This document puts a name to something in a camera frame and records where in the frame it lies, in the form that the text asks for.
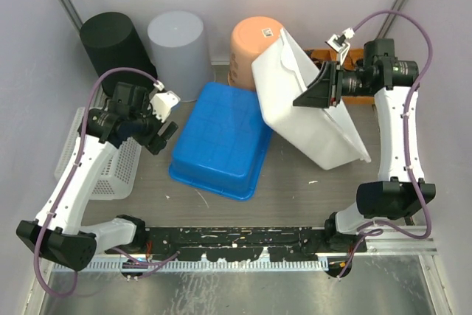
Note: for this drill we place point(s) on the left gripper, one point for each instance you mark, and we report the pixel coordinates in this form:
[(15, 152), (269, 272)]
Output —
[(155, 141)]

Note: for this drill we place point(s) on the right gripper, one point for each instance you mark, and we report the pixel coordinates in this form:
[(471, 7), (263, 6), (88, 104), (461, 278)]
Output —
[(324, 90)]

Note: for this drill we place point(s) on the white plastic tub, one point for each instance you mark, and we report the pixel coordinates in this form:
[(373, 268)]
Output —
[(327, 136)]

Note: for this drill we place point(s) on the blue plastic tub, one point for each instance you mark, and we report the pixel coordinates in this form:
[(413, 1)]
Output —
[(223, 145)]

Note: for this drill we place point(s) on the blue perforated basket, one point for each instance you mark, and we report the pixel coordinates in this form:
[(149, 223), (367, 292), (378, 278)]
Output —
[(118, 176)]

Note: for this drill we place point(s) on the grey bucket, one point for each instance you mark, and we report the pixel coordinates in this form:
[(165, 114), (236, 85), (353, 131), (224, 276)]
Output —
[(180, 52)]

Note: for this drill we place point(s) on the orange bucket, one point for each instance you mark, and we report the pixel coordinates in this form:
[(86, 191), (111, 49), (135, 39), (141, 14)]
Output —
[(249, 39)]

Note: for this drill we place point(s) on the black bucket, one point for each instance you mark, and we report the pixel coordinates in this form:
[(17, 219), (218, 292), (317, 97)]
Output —
[(111, 41)]

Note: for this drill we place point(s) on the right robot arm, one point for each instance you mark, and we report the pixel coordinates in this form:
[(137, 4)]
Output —
[(400, 190)]

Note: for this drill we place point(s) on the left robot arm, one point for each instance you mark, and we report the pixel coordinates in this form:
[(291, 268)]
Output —
[(57, 234)]

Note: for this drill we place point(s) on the orange compartment organizer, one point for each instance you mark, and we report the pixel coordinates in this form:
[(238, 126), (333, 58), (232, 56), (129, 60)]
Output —
[(353, 60)]

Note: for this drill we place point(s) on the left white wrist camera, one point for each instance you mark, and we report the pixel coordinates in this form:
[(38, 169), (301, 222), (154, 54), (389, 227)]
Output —
[(163, 102)]

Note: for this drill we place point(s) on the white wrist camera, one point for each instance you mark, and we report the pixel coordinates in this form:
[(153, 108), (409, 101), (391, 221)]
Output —
[(340, 44), (163, 102)]

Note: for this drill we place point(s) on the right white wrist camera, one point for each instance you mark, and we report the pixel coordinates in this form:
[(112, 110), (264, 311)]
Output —
[(340, 44)]

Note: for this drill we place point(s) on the black mounting rail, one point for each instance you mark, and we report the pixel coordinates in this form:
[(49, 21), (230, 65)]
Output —
[(294, 243)]

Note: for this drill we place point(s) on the white cable duct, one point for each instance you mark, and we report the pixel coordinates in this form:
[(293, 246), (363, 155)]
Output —
[(106, 264)]

